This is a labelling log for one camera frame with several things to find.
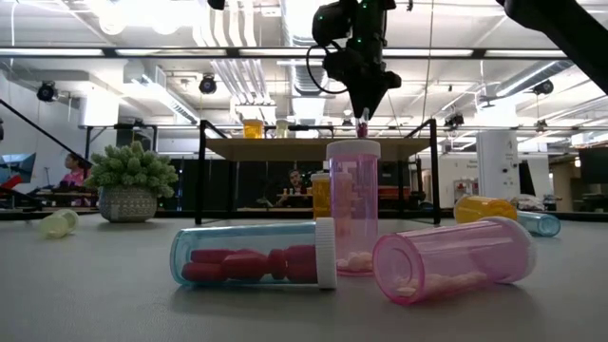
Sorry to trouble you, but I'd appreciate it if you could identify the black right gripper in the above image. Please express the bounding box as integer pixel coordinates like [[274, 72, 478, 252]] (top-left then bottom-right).
[[325, 0, 403, 120]]

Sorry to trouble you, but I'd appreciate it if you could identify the large orange pill bottle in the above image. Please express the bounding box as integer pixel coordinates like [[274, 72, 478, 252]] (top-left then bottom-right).
[[242, 118, 265, 141], [453, 195, 519, 225], [311, 172, 333, 220]]

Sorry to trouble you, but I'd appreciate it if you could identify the pink pill bottle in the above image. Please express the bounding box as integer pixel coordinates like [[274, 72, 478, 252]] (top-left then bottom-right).
[[325, 139, 382, 278], [371, 216, 540, 307]]

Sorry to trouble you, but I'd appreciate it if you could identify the red vial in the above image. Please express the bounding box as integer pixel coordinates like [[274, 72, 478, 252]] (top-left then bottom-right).
[[169, 217, 338, 291]]

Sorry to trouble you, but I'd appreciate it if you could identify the small blue pill bottle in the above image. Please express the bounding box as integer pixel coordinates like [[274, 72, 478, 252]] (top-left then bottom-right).
[[516, 210, 562, 238]]

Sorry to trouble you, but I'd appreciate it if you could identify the small wooden shelf table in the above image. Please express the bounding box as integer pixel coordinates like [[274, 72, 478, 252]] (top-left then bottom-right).
[[194, 118, 442, 226]]

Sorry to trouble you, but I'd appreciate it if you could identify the person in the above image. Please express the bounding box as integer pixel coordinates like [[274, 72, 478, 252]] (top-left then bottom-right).
[[275, 169, 313, 209], [55, 152, 92, 191]]

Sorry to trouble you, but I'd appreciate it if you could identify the white square pillar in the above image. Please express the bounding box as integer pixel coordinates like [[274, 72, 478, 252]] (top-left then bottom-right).
[[476, 128, 522, 214]]

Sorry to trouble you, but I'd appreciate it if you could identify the black ceiling spotlight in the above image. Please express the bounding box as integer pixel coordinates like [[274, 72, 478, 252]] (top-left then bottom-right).
[[531, 78, 556, 97], [36, 80, 59, 104], [198, 73, 219, 96]]

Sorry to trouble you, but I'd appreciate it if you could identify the black monitor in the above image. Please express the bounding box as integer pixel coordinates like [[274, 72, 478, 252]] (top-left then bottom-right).
[[578, 145, 608, 185]]

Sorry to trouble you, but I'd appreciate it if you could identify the green succulent in patterned pot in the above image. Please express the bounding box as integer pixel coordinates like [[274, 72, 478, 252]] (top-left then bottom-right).
[[84, 141, 180, 223]]

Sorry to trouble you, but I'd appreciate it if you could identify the gray table mat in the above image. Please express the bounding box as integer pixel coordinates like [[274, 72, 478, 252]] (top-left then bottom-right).
[[0, 216, 608, 342]]

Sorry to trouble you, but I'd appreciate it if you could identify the monitor with blue screen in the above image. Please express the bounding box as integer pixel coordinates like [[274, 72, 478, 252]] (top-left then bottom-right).
[[0, 151, 37, 184]]

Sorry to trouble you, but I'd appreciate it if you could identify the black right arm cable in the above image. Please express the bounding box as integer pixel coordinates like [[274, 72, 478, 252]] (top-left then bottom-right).
[[305, 41, 351, 95]]

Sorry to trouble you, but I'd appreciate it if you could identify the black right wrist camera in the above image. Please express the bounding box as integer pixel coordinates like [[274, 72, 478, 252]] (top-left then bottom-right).
[[311, 0, 355, 48]]

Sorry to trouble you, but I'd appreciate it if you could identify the black table frame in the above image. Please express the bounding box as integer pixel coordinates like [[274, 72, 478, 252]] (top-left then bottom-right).
[[0, 207, 608, 222]]

